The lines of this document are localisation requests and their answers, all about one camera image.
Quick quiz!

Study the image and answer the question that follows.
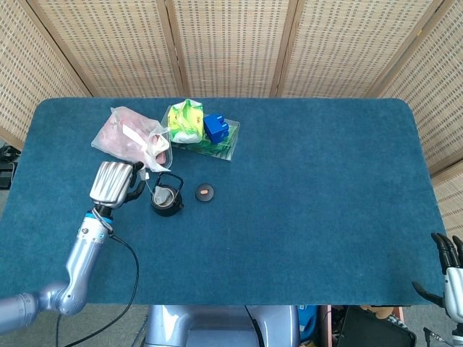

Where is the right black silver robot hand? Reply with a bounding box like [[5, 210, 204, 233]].
[[412, 232, 463, 321]]

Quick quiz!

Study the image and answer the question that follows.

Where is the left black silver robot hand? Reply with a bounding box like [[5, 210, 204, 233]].
[[89, 160, 148, 210]]

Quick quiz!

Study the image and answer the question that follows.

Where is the white tea bag with string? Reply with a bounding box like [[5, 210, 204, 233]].
[[142, 168, 171, 206]]

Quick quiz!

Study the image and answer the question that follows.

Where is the clear bag of pink items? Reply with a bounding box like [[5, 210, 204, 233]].
[[90, 106, 173, 173]]

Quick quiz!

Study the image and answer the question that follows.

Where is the black cast iron teapot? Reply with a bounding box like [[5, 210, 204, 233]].
[[150, 171, 184, 217]]

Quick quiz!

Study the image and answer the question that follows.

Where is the black teapot lid orange knob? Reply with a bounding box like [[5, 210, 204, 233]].
[[195, 183, 215, 202]]

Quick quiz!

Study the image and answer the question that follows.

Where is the black flat case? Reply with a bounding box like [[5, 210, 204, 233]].
[[338, 306, 417, 347]]

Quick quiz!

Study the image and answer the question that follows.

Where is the green yellow tissue pack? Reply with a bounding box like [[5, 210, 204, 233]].
[[166, 98, 207, 144]]

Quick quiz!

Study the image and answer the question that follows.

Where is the black equipment on floor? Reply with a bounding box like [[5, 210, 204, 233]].
[[0, 145, 18, 189]]

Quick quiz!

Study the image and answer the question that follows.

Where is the clear box of green sachets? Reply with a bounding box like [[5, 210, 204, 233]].
[[161, 108, 242, 162]]

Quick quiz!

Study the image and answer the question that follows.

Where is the blue plastic building block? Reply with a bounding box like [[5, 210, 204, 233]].
[[203, 113, 230, 145]]

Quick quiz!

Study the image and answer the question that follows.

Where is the blue box under table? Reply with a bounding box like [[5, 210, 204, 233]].
[[298, 305, 319, 343]]

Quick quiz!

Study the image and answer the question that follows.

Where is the silver-blue robot torso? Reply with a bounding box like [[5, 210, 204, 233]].
[[144, 305, 301, 347]]

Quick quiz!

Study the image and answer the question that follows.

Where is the blue felt tablecloth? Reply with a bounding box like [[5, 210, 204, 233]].
[[0, 97, 446, 307]]

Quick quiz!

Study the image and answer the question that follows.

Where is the woven wooden folding screen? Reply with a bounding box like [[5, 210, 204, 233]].
[[0, 0, 463, 239]]

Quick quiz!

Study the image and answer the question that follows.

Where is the black cable with metal plug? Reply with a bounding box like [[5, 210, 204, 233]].
[[423, 327, 454, 346]]

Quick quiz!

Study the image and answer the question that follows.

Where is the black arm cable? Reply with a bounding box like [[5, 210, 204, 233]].
[[56, 231, 140, 347]]

